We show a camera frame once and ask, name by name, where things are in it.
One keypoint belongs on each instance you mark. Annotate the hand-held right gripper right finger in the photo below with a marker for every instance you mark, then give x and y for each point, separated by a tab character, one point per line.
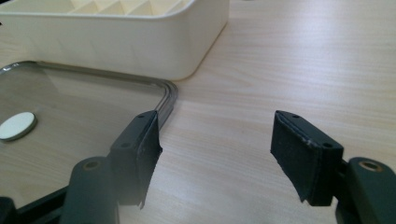
308	158

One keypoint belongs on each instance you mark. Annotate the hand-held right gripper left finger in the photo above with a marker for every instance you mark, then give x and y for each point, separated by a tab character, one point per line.
134	155

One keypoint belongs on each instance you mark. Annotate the cream plastic divided storage box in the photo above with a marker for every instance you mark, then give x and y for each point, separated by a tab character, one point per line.
124	43

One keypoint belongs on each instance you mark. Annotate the clear glass container lid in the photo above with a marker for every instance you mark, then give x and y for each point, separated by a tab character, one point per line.
77	124

